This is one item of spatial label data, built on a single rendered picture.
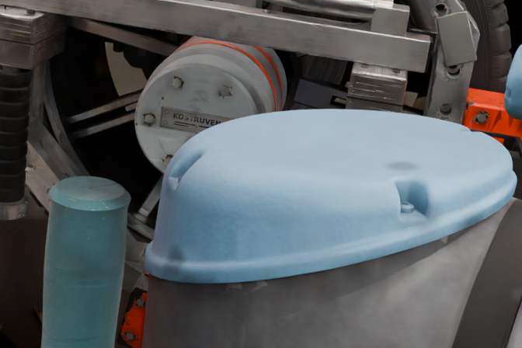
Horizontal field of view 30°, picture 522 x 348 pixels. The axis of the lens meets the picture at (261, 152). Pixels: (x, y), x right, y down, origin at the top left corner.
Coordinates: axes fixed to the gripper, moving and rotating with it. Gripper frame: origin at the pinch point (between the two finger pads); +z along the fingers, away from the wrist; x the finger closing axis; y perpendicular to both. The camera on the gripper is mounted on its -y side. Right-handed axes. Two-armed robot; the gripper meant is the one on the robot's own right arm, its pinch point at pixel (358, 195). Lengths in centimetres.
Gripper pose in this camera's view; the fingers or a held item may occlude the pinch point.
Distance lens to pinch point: 91.1
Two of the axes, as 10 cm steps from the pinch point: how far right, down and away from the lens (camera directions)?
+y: 1.3, -9.4, -3.1
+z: -9.8, -1.7, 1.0
